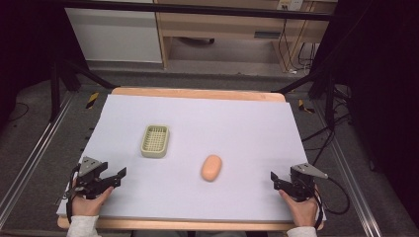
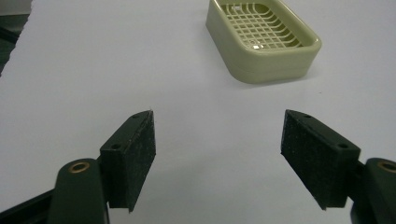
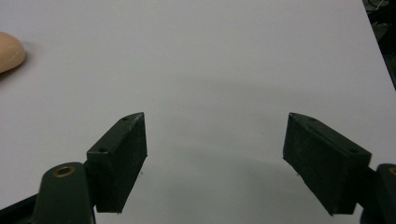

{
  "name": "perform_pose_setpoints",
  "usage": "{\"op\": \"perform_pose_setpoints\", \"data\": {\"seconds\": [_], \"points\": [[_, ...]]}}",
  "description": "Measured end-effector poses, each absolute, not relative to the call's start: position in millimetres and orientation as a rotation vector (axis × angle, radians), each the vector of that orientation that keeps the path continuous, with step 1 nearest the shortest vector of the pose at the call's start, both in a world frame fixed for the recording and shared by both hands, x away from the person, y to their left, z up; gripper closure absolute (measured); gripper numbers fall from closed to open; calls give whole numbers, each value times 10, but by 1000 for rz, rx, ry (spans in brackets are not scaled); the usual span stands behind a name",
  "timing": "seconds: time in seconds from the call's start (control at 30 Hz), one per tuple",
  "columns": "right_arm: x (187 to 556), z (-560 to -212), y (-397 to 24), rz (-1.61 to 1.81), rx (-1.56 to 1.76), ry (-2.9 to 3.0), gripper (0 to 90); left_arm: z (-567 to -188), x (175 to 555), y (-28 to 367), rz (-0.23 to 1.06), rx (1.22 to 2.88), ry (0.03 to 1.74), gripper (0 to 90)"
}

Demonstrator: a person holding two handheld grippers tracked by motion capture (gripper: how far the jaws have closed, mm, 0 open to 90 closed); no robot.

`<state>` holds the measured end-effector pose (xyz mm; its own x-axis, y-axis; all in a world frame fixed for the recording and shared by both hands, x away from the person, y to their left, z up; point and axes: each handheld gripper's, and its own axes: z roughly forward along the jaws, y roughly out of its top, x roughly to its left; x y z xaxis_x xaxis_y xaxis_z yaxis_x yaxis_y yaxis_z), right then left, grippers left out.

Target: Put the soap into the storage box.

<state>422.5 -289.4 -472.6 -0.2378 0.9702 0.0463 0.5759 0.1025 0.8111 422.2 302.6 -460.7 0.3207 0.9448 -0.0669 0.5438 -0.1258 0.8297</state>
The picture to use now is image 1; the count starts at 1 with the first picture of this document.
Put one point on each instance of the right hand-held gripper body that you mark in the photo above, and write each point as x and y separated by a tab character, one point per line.
301	184

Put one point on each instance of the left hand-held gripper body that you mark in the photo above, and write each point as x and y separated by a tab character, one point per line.
89	179

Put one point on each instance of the green slotted soap dish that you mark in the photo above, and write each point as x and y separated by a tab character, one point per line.
155	141

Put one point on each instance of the person's right hand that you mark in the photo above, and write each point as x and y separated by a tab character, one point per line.
303	210

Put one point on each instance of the person's left hand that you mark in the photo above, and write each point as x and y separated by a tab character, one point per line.
87	205

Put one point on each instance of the yellow black floor tape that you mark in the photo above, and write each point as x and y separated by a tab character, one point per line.
92	100
305	107

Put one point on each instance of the white table mat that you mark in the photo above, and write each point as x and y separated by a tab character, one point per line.
210	118

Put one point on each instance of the black metal stand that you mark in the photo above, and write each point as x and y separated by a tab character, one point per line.
55	89
329	98

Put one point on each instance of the wooden table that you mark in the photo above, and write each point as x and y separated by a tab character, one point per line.
197	93

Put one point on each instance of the dark curtain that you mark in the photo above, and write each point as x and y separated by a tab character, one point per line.
382	82
26	49

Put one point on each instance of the white cabinet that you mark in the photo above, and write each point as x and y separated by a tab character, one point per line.
115	36

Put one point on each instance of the wooden desk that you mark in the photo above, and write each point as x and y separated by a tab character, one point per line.
217	26

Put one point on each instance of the white power strip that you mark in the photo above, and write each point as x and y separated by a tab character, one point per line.
290	4

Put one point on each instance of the metal floor rail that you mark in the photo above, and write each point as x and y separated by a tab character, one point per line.
349	174
36	148

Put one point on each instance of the black metal frame bar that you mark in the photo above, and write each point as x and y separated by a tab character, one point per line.
197	9

